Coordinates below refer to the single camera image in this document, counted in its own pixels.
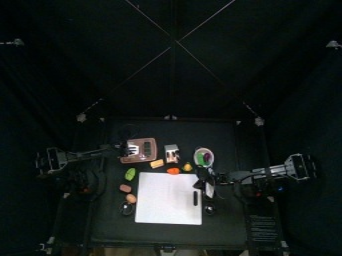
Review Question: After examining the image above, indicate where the white cutting board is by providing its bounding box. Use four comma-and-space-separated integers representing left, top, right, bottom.
134, 171, 205, 226

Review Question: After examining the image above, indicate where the pink toy sushi piece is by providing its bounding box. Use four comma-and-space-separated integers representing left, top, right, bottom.
118, 183, 134, 194

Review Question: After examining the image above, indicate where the brown chocolate box tray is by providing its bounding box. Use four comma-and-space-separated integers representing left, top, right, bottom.
119, 137, 159, 165

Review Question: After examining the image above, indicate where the white bowl with green purple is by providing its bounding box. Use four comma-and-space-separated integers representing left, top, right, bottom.
193, 146, 217, 168

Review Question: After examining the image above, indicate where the orange block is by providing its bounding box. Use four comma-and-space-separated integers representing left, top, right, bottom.
149, 158, 166, 170

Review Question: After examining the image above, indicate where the green toy leaf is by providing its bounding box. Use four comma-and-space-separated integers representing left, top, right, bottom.
123, 167, 138, 182

